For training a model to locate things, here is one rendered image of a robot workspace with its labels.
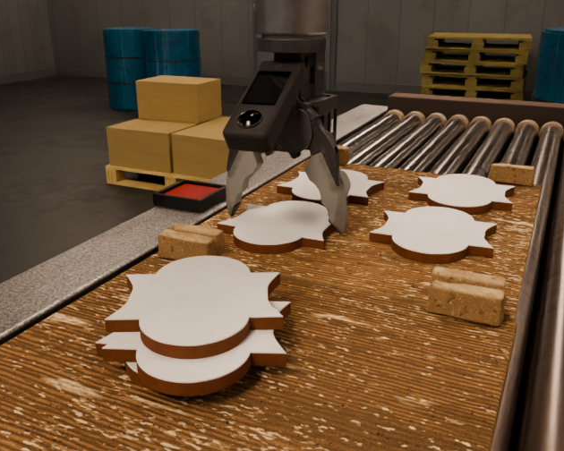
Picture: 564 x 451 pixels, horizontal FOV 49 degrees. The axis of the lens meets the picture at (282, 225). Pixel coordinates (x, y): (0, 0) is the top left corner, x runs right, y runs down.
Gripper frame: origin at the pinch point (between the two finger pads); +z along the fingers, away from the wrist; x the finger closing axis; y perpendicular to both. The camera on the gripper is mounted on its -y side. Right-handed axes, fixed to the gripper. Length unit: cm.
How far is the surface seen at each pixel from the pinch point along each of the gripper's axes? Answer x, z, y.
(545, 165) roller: -25, 1, 49
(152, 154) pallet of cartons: 204, 66, 254
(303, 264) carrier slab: -5.8, 0.6, -7.7
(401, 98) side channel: 9, -2, 90
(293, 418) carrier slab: -14.2, 1.0, -29.5
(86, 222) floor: 203, 91, 188
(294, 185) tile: 4.0, -0.9, 12.6
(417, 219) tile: -13.7, -0.8, 6.4
